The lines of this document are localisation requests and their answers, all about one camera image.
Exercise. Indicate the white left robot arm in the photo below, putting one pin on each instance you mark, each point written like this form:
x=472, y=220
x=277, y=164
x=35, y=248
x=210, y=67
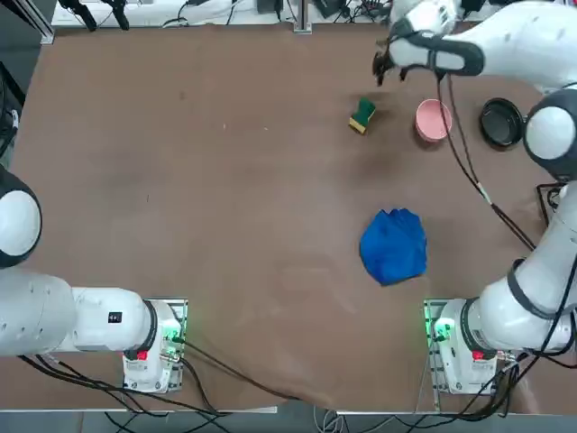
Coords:
x=45, y=311

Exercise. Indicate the blue cloth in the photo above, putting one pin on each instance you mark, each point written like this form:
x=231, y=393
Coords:
x=394, y=248

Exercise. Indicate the black electronic device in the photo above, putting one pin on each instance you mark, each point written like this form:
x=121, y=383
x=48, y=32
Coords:
x=329, y=8

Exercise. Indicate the pink bowl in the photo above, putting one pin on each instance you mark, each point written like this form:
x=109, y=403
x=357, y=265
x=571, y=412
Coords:
x=433, y=119

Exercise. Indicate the green and yellow sponge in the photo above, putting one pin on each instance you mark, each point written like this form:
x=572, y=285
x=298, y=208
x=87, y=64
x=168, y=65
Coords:
x=362, y=115

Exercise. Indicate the aluminium post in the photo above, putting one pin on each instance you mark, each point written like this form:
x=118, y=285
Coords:
x=303, y=15

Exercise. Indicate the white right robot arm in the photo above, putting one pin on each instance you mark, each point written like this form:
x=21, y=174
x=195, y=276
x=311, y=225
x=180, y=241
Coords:
x=518, y=36

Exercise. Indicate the black power adapter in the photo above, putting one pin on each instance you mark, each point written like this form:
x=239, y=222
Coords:
x=269, y=5

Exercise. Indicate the aluminium rail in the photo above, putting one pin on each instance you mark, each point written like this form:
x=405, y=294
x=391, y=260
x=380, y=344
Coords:
x=43, y=29

